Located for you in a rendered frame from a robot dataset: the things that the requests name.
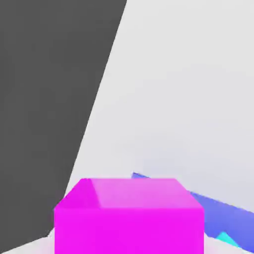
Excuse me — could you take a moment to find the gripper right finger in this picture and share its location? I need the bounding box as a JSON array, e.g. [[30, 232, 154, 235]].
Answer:
[[204, 234, 254, 254]]

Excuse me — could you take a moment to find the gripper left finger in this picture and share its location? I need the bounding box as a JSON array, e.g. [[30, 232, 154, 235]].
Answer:
[[0, 233, 56, 254]]

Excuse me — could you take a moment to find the small magenta cube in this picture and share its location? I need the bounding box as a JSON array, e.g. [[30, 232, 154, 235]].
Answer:
[[54, 178, 205, 254]]

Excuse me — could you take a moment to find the small cyan cube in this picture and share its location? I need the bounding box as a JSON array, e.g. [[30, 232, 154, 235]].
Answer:
[[215, 231, 242, 249]]

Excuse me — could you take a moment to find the large blue box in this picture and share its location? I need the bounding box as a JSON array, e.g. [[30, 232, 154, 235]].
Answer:
[[130, 172, 254, 254]]

